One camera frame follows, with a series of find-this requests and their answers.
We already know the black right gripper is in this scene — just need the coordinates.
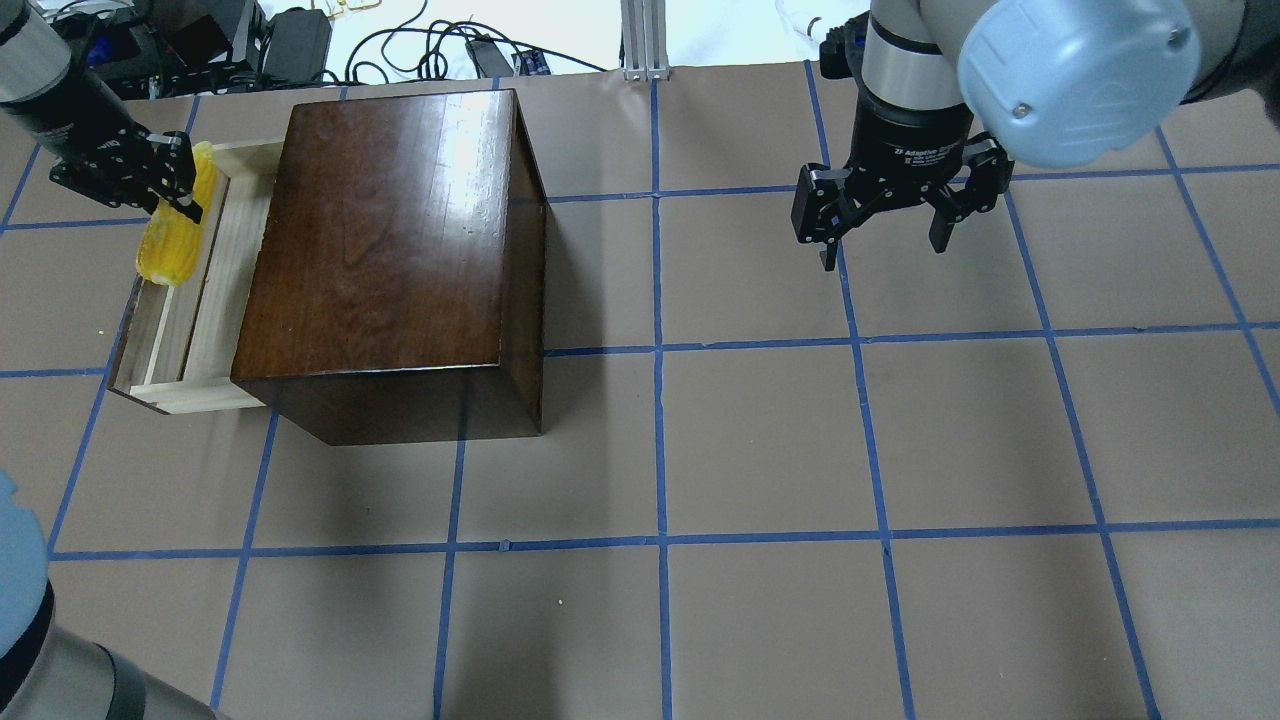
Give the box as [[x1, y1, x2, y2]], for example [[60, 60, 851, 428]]
[[790, 95, 1014, 272]]

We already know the yellow corn cob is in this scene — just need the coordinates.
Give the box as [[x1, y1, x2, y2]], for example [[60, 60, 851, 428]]
[[134, 140, 218, 287]]

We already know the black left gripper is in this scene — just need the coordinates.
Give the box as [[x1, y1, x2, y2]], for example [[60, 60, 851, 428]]
[[49, 127, 204, 224]]

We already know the light wood drawer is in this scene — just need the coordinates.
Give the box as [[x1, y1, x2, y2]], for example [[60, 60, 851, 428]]
[[108, 138, 284, 415]]

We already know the black power adapter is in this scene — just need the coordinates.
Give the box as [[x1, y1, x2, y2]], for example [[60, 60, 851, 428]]
[[262, 8, 332, 85]]

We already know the dark brown wooden cabinet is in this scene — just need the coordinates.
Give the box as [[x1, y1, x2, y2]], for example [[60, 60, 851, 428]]
[[230, 88, 548, 446]]

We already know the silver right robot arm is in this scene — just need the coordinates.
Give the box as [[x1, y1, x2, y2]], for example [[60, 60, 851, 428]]
[[790, 1, 1279, 270]]

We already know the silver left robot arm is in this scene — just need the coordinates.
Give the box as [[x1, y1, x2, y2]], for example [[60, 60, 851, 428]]
[[1, 1, 204, 223]]

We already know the aluminium frame post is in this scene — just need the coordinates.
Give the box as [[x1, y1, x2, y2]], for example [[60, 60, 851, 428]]
[[620, 0, 671, 82]]

